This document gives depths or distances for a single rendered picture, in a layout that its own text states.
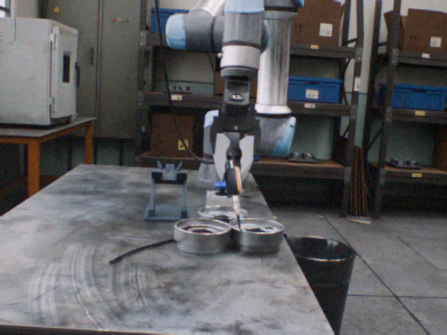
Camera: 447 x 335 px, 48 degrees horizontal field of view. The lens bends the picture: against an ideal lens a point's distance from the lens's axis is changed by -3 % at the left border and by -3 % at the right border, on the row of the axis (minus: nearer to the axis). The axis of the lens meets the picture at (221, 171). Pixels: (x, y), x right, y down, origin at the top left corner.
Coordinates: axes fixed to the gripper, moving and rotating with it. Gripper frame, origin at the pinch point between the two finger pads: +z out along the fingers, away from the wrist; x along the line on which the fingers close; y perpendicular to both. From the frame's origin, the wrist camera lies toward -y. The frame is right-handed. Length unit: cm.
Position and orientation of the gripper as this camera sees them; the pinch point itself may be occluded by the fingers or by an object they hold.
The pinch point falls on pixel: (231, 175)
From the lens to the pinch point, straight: 97.0
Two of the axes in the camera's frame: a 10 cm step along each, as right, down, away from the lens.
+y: -0.2, -0.3, 10.0
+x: -10.0, -0.7, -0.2
